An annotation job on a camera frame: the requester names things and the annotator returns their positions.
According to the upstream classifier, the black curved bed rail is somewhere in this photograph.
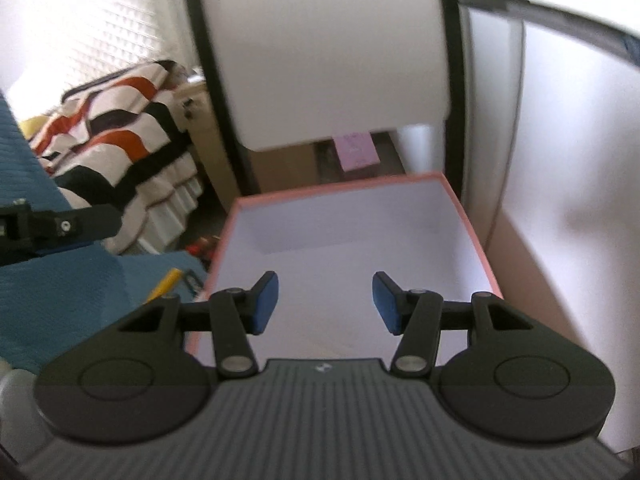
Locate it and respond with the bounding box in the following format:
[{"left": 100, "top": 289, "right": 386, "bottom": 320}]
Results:
[{"left": 457, "top": 0, "right": 640, "bottom": 68}]

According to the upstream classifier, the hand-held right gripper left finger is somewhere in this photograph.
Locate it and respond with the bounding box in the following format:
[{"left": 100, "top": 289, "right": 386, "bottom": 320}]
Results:
[{"left": 117, "top": 271, "right": 279, "bottom": 378}]

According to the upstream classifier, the striped blanket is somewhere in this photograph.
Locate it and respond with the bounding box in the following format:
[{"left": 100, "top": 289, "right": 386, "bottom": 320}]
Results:
[{"left": 20, "top": 60, "right": 206, "bottom": 256}]

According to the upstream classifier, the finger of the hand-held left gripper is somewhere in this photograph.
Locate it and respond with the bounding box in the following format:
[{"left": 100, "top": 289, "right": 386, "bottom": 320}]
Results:
[{"left": 0, "top": 200, "right": 123, "bottom": 266}]

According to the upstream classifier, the yellow pen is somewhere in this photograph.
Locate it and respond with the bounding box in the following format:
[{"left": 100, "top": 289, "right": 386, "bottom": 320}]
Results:
[{"left": 145, "top": 268, "right": 183, "bottom": 306}]

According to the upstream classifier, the small pink box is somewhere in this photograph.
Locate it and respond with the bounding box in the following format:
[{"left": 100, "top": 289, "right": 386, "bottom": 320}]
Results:
[{"left": 334, "top": 132, "right": 380, "bottom": 172}]

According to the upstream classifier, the red carabiner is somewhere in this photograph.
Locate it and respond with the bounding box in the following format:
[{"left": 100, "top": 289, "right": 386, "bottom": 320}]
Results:
[{"left": 187, "top": 237, "right": 221, "bottom": 266}]

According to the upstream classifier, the wooden nightstand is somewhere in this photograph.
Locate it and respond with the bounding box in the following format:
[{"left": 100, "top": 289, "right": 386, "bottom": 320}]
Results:
[{"left": 182, "top": 80, "right": 246, "bottom": 211}]

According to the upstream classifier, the teal quilted blanket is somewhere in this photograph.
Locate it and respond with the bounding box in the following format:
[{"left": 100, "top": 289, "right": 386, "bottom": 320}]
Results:
[{"left": 0, "top": 90, "right": 208, "bottom": 376}]

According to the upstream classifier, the white quilted headboard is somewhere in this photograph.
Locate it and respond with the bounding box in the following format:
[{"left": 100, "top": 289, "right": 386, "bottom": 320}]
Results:
[{"left": 15, "top": 0, "right": 196, "bottom": 111}]

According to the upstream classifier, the yellow pillow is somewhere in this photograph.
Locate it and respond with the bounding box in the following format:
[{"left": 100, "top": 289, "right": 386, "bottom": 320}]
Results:
[{"left": 20, "top": 115, "right": 51, "bottom": 140}]

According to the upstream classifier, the pink cardboard box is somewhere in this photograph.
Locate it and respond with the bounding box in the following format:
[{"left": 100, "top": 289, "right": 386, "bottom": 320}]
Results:
[{"left": 187, "top": 171, "right": 505, "bottom": 367}]

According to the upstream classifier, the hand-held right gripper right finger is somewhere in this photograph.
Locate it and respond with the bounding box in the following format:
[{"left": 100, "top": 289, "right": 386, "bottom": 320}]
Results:
[{"left": 372, "top": 271, "right": 536, "bottom": 377}]

